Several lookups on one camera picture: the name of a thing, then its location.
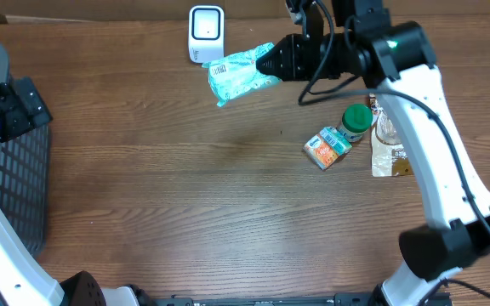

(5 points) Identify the large teal wipes pack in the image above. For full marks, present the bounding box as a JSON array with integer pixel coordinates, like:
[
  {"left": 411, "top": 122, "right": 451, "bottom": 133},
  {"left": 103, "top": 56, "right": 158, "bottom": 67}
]
[{"left": 202, "top": 42, "right": 281, "bottom": 107}]

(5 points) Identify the green lid white jar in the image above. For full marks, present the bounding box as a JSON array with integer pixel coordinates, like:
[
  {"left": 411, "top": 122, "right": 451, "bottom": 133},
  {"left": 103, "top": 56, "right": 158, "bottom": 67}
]
[{"left": 337, "top": 104, "right": 373, "bottom": 143}]

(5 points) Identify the small teal tissue pack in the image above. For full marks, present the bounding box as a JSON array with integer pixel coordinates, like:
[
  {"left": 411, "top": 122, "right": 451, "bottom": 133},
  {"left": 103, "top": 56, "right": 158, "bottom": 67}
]
[{"left": 320, "top": 127, "right": 352, "bottom": 156}]

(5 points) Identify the orange tissue pack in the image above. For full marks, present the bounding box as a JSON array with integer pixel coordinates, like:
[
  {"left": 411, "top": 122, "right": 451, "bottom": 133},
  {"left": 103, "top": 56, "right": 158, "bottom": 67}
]
[{"left": 303, "top": 134, "right": 339, "bottom": 170}]

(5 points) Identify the beige paper bag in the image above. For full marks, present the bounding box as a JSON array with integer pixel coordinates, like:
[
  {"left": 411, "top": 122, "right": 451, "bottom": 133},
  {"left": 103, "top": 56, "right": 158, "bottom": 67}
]
[{"left": 368, "top": 93, "right": 413, "bottom": 177}]

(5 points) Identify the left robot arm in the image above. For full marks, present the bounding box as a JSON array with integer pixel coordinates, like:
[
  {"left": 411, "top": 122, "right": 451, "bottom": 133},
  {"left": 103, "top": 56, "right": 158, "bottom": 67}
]
[{"left": 0, "top": 78, "right": 143, "bottom": 305}]

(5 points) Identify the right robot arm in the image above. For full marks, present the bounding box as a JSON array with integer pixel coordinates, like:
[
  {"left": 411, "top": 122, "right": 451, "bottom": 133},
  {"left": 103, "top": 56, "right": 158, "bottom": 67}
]
[{"left": 257, "top": 0, "right": 490, "bottom": 305}]

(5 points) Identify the white barcode scanner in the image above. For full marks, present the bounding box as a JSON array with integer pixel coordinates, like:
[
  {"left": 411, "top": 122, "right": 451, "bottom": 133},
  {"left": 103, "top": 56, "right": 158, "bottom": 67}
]
[{"left": 188, "top": 5, "right": 225, "bottom": 64}]

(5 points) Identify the grey plastic mesh basket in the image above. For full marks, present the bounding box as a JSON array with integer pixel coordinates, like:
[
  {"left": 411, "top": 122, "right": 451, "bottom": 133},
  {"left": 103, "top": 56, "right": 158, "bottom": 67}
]
[{"left": 0, "top": 43, "right": 51, "bottom": 256}]

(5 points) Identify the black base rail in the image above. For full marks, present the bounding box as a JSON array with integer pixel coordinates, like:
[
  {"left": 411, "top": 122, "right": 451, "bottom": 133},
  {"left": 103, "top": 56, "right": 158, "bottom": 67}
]
[{"left": 148, "top": 292, "right": 383, "bottom": 306}]

